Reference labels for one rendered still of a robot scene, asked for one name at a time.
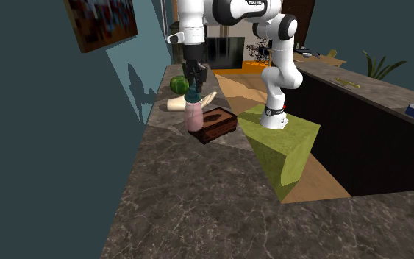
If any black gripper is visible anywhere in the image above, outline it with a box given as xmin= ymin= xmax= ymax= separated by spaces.
xmin=182 ymin=42 xmax=209 ymax=93

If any green watermelon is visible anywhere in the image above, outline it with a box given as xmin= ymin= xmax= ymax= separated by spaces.
xmin=169 ymin=75 xmax=190 ymax=96

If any black television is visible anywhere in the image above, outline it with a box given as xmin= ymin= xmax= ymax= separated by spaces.
xmin=205 ymin=36 xmax=246 ymax=71

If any pink bottle with teal cap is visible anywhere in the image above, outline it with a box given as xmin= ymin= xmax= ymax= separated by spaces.
xmin=184 ymin=85 xmax=204 ymax=132

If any brown wooden tissue box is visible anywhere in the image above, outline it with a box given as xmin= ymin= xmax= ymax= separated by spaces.
xmin=188 ymin=106 xmax=239 ymax=145

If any green robot stand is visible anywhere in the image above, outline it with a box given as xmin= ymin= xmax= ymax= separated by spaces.
xmin=237 ymin=104 xmax=321 ymax=202

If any dark brown door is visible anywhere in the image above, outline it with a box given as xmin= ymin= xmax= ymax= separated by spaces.
xmin=281 ymin=0 xmax=316 ymax=48

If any wooden table with clutter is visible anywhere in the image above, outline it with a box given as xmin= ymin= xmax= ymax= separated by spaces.
xmin=263 ymin=44 xmax=347 ymax=68

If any yellow-green pen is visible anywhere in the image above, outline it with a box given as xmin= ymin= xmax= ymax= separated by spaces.
xmin=334 ymin=77 xmax=360 ymax=89

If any green potted plant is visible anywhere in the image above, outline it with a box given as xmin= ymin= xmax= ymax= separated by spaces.
xmin=362 ymin=49 xmax=408 ymax=81

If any colourful wall picture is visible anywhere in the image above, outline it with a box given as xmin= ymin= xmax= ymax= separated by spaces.
xmin=63 ymin=0 xmax=139 ymax=54

